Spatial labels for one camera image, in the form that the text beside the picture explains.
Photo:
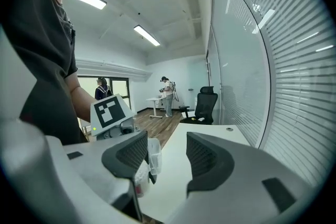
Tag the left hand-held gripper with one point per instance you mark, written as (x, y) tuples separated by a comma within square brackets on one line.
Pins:
[(110, 112)]

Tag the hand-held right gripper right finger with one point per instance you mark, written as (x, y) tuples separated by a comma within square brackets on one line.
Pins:
[(236, 178)]

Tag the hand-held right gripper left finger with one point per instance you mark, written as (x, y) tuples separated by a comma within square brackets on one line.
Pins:
[(105, 165)]

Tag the person's left forearm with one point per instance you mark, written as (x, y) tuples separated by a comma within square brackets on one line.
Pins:
[(81, 102)]

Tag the black framed window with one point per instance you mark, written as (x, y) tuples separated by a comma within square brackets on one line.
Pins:
[(120, 89)]

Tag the white standing table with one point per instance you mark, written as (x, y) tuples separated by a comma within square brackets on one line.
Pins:
[(155, 99)]

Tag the black mesh office chair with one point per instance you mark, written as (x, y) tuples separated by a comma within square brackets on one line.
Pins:
[(206, 105)]

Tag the frosted glass partition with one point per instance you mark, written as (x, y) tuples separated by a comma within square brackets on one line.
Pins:
[(241, 60)]

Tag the person's black t-shirt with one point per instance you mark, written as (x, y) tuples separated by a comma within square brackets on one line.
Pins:
[(44, 60)]

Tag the horizontal window blinds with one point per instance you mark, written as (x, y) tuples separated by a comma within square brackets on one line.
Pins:
[(302, 73)]

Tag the rectangular ceiling light panel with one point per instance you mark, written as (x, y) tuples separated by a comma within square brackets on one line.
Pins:
[(147, 35), (88, 1)]

